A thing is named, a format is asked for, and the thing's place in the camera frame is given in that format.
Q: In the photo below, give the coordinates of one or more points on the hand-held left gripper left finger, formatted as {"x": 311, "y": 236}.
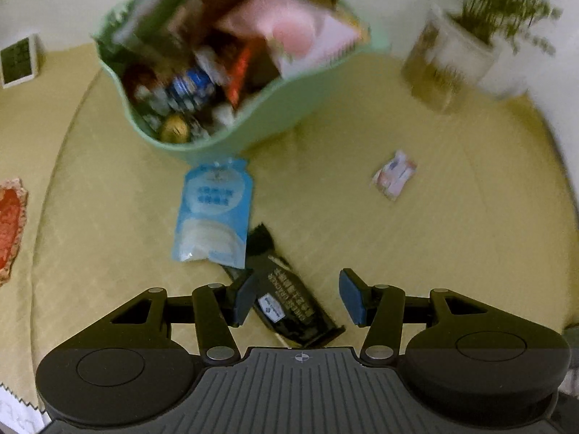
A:
{"x": 246, "y": 294}

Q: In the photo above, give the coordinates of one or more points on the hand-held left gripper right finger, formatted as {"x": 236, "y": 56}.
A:
{"x": 355, "y": 296}

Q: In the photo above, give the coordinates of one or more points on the black snack packet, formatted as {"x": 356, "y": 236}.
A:
{"x": 289, "y": 307}

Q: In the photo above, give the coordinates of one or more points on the green plastic basin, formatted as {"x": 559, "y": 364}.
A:
{"x": 271, "y": 117}

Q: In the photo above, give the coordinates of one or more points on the red snack bar packet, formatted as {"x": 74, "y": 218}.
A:
{"x": 239, "y": 77}

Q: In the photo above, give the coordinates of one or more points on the large pink snack packet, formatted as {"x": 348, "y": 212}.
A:
{"x": 294, "y": 31}

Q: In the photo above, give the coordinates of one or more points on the dark green snack packet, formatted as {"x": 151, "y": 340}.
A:
{"x": 149, "y": 18}

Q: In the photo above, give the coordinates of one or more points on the light blue snack packet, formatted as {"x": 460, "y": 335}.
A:
{"x": 210, "y": 212}

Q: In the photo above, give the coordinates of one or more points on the yellow woven table mat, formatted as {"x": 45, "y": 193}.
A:
{"x": 429, "y": 244}

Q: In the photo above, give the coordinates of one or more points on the small pink candy packet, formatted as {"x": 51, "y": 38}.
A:
{"x": 393, "y": 175}

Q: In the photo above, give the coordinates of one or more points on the gold foil candy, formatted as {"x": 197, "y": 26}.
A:
{"x": 174, "y": 129}

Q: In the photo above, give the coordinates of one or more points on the blue white candy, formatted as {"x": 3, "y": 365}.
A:
{"x": 190, "y": 83}

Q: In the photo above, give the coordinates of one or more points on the white zigzag-edged printed mat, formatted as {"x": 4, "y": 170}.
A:
{"x": 13, "y": 416}

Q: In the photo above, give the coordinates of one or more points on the white digital thermometer clock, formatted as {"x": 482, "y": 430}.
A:
{"x": 18, "y": 58}

